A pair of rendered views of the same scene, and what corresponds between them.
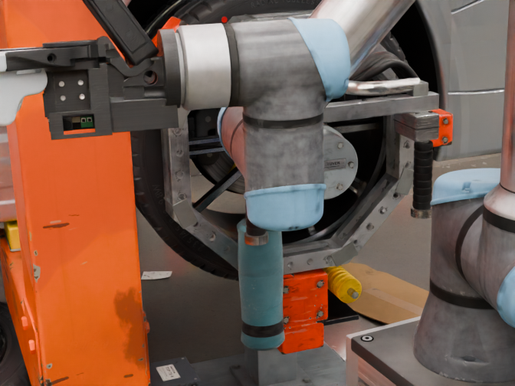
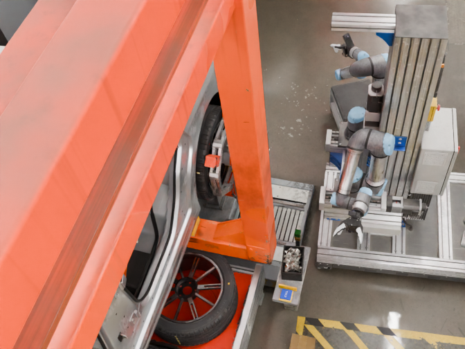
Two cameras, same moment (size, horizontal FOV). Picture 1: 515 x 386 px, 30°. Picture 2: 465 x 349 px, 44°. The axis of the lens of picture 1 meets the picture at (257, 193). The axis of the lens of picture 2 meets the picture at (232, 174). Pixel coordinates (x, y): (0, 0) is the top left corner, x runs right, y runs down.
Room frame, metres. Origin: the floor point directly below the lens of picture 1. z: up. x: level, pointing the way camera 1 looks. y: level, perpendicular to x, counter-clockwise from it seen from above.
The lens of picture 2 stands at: (0.20, 1.68, 3.98)
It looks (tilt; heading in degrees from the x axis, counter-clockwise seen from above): 54 degrees down; 314
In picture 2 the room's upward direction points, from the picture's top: 10 degrees counter-clockwise
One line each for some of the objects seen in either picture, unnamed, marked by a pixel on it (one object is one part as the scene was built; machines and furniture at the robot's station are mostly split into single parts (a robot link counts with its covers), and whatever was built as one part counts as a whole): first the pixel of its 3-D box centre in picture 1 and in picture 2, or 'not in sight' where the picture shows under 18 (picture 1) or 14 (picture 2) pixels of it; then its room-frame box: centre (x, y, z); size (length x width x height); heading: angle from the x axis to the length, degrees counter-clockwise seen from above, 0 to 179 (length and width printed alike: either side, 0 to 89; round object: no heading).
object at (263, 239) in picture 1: (255, 201); not in sight; (1.63, 0.00, 0.83); 0.04 x 0.04 x 0.16
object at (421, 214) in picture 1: (422, 176); not in sight; (1.75, -0.32, 0.83); 0.04 x 0.04 x 0.16
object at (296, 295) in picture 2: not in sight; (291, 273); (1.17, 0.28, 0.44); 0.43 x 0.17 x 0.03; 110
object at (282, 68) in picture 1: (283, 65); (363, 197); (0.87, -0.03, 1.21); 0.11 x 0.08 x 0.09; 101
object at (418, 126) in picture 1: (416, 122); not in sight; (1.77, -0.31, 0.93); 0.09 x 0.05 x 0.05; 20
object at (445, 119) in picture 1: (426, 128); not in sight; (2.02, -0.37, 0.85); 0.09 x 0.08 x 0.07; 110
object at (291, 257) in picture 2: not in sight; (293, 262); (1.18, 0.24, 0.51); 0.20 x 0.14 x 0.13; 117
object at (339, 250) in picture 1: (293, 145); (227, 155); (1.91, -0.08, 0.85); 0.54 x 0.07 x 0.54; 110
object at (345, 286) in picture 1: (327, 271); not in sight; (2.04, -0.16, 0.51); 0.29 x 0.06 x 0.06; 20
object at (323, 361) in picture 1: (270, 342); (213, 193); (2.07, -0.02, 0.32); 0.40 x 0.30 x 0.28; 110
